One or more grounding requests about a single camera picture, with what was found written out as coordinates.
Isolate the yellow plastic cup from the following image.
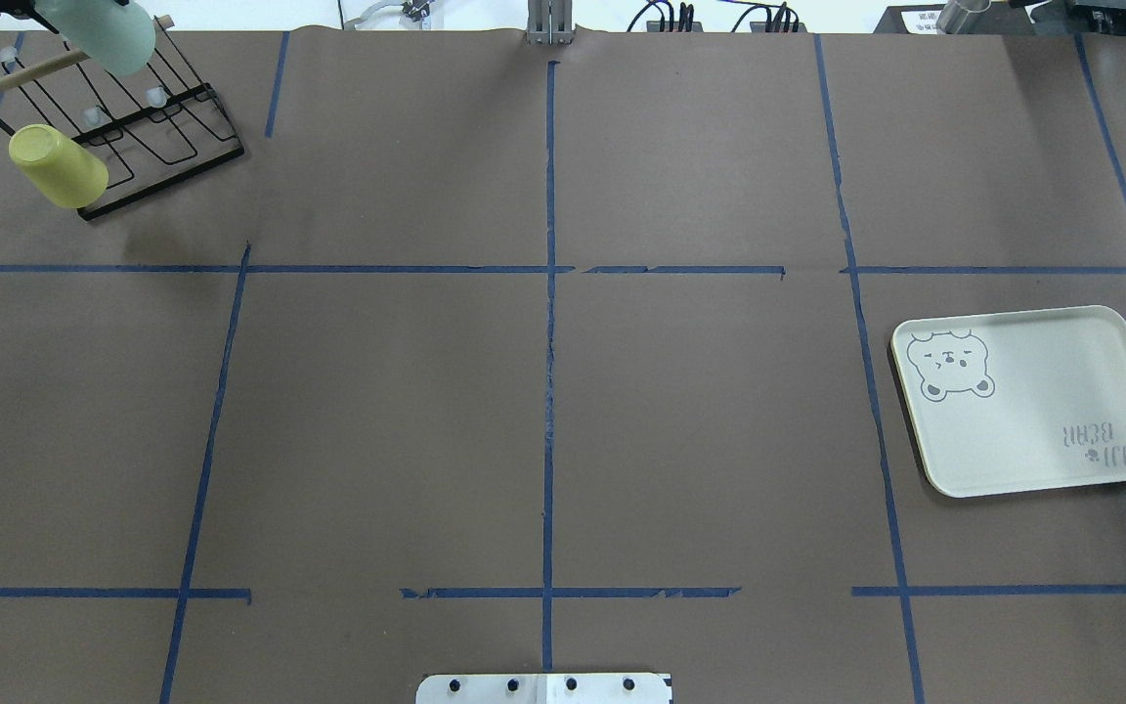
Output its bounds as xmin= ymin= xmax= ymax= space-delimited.
xmin=8 ymin=124 xmax=110 ymax=210

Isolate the cream bear print tray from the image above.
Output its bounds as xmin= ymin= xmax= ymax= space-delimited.
xmin=890 ymin=306 xmax=1126 ymax=499

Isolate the pale green plastic cup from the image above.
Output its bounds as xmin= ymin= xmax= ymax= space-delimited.
xmin=35 ymin=1 xmax=157 ymax=77

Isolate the metal cup on desk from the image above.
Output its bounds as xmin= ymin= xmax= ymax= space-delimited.
xmin=935 ymin=0 xmax=993 ymax=35

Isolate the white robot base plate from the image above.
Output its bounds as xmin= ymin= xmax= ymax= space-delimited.
xmin=415 ymin=672 xmax=674 ymax=703

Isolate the black wire cup rack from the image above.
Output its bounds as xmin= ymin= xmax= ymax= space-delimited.
xmin=1 ymin=15 xmax=245 ymax=222

